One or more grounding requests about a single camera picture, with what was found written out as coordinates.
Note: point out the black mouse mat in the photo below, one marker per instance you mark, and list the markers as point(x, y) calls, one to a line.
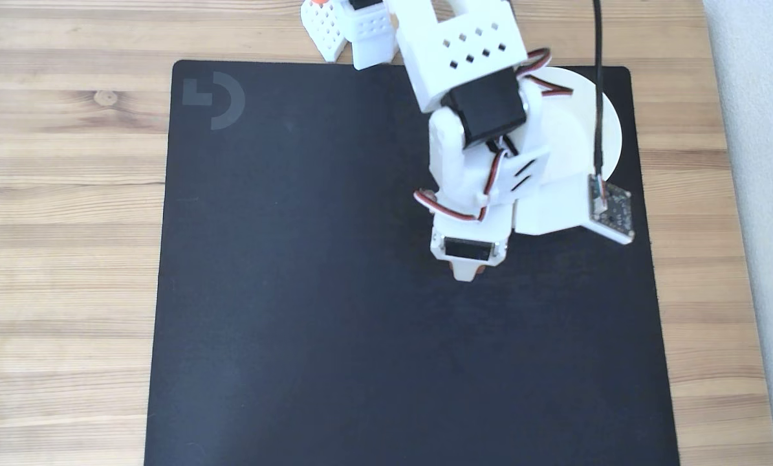
point(295, 323)

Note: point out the camera module on white bracket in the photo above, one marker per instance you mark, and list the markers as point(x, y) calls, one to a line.
point(609, 210)

